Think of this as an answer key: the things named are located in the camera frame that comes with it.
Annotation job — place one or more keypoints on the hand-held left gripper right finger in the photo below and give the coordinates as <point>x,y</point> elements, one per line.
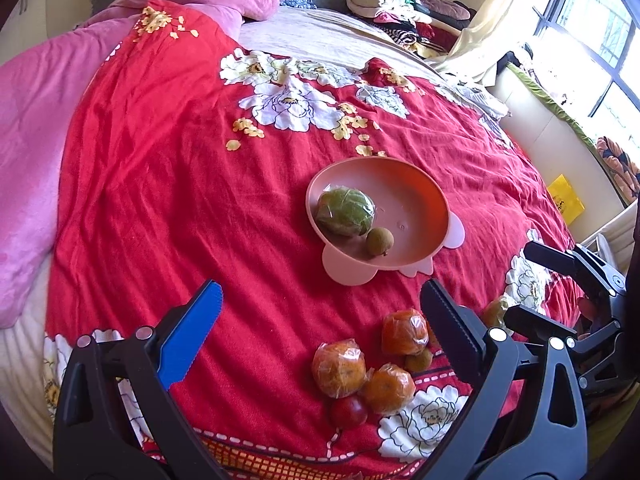
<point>450,330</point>

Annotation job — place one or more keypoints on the wrapped green citrus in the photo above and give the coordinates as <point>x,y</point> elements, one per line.
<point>345,210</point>

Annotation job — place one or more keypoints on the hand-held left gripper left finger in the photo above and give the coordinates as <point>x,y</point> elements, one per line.
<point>190,340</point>

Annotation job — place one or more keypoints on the dark patterned pillow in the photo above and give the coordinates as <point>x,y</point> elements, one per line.
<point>300,1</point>

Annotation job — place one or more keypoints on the pink fleece blanket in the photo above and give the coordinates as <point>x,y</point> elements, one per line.
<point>30,160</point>

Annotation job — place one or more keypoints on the cream bedside cot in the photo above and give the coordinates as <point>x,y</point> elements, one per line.
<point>540,125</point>

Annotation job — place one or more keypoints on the dark floral cushion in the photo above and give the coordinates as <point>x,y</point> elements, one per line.
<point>620,167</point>

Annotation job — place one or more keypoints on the pile of folded clothes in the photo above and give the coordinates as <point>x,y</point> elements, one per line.
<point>400,10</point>

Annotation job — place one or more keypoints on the pink bowl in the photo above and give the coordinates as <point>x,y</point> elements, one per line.
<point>415,210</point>

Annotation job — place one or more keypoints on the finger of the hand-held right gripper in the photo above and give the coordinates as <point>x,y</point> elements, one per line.
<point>555,256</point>
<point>537,321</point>

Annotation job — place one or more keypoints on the orange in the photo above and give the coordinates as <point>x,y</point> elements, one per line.
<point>405,332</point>
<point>387,389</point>
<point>339,367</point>

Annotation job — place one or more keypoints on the white printed cloth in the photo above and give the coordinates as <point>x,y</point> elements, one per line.
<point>475,97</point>

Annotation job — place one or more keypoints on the yellow packet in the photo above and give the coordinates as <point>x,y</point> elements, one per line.
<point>566,197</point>

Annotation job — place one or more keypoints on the red floral blanket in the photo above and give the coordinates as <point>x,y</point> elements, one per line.
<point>175,185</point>

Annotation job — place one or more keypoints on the black framed window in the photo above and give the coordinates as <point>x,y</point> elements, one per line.
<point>600,35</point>

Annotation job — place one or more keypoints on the white slatted frame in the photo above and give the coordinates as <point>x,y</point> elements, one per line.
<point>607,240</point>

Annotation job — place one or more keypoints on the cream curtain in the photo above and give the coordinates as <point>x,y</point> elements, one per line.
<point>500,15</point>

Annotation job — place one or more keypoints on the small red fruit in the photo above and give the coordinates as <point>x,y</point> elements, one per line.
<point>347,412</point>

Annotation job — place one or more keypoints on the beige bed sheet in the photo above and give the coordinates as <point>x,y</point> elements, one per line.
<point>325,35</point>

